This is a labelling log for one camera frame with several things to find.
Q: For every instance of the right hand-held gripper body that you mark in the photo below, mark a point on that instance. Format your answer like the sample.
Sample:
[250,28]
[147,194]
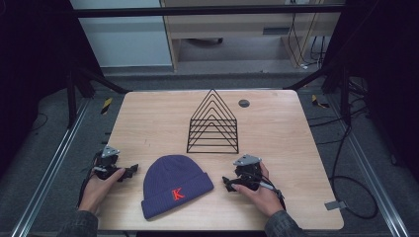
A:
[247,173]

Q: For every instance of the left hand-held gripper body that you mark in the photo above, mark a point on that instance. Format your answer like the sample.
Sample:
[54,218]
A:
[106,163]

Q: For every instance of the purple knit beanie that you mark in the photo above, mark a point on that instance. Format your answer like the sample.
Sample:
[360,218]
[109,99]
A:
[174,181]

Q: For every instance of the person's left hand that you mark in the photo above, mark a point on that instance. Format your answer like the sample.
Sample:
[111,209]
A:
[99,189]

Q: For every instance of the person's right hand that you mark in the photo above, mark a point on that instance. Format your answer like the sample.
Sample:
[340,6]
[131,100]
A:
[262,197]

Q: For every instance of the yellow black floor tape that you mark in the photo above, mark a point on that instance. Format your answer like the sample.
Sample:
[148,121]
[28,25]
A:
[106,106]
[318,102]

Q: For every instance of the grey round table grommet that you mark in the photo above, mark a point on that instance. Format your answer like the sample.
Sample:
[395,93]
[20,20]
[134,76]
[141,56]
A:
[243,103]

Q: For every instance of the black metal stand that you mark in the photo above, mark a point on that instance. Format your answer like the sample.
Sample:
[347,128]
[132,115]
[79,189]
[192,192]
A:
[71,98]
[344,95]

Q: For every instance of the grey tape strip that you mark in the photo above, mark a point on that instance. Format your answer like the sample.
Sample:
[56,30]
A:
[335,205]

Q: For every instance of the black curtain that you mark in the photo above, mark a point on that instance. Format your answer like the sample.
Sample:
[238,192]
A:
[388,65]
[29,65]

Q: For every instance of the white cabinet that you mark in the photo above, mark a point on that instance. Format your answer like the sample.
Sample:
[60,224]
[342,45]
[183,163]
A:
[125,39]

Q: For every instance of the light wooden desk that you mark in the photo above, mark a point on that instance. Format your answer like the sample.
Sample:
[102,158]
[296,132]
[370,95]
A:
[227,26]

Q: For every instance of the aluminium floor rail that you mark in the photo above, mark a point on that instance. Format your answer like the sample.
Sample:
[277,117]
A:
[52,164]
[372,168]

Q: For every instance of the black horizontal frame bar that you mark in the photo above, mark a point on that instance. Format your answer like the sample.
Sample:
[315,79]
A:
[197,11]

